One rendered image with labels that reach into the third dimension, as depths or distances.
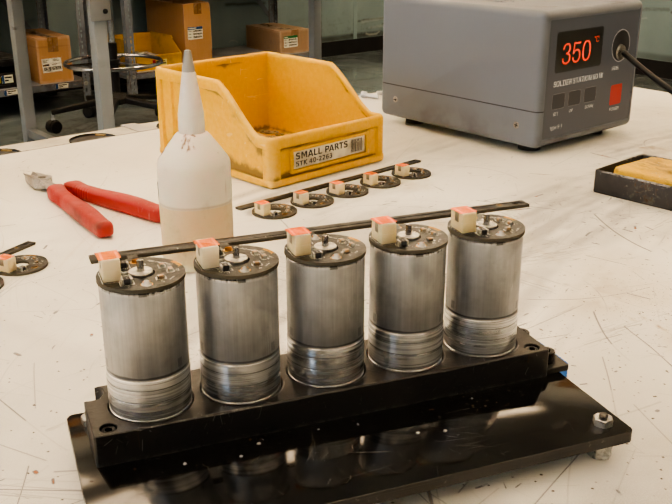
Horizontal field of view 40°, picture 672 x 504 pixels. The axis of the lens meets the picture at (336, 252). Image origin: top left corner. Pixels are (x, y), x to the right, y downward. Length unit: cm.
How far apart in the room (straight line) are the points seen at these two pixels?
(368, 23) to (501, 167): 557
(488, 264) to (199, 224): 17
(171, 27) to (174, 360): 470
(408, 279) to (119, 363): 9
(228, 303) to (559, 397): 11
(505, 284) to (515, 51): 35
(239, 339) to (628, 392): 14
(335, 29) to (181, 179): 558
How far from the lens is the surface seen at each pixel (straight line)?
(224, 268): 27
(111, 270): 26
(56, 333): 39
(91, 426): 28
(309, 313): 28
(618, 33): 69
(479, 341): 31
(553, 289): 42
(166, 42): 493
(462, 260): 30
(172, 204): 42
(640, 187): 55
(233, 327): 27
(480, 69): 66
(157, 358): 27
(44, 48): 448
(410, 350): 29
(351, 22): 607
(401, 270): 28
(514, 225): 31
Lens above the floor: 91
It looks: 21 degrees down
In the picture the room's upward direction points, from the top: straight up
